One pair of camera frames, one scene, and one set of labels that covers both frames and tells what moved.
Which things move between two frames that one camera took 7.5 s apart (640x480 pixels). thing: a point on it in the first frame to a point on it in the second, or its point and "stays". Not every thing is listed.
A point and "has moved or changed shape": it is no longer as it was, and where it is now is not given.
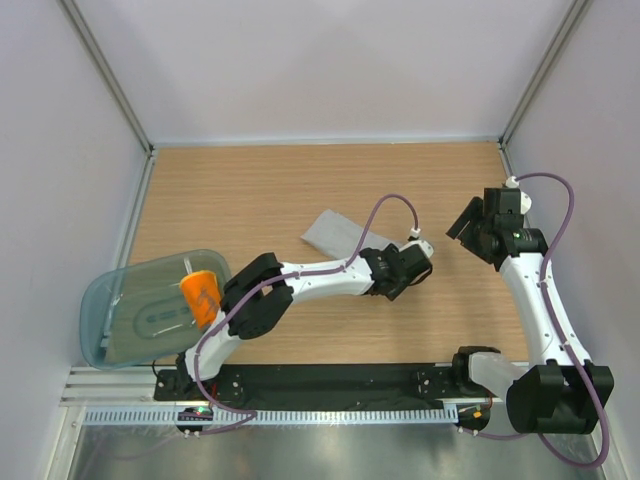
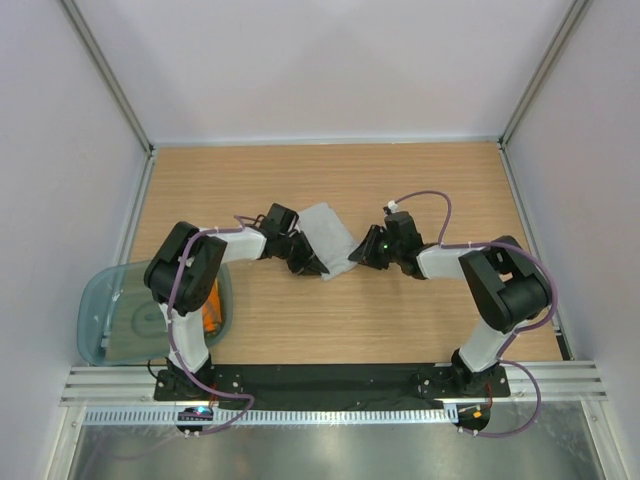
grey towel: [339, 235] has moved or changed shape
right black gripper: [473, 214] to [365, 254]
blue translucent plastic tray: [134, 313] stays
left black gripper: [400, 289] to [308, 264]
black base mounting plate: [321, 387] stays
